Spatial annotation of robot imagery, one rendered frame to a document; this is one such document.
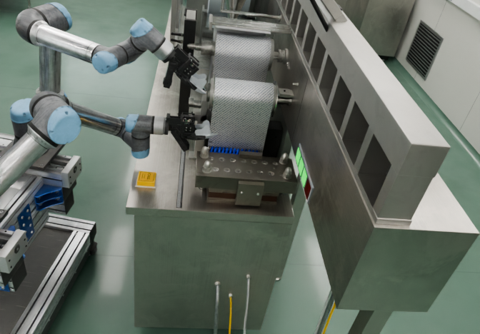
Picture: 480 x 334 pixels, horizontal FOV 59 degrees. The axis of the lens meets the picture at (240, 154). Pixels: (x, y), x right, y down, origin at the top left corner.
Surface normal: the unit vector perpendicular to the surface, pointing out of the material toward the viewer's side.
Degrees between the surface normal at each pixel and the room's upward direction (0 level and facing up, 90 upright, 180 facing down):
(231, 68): 92
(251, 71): 92
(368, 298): 90
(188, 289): 90
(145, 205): 0
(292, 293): 0
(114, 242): 0
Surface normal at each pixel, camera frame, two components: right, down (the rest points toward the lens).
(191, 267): 0.06, 0.59
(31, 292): 0.15, -0.80
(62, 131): 0.76, 0.40
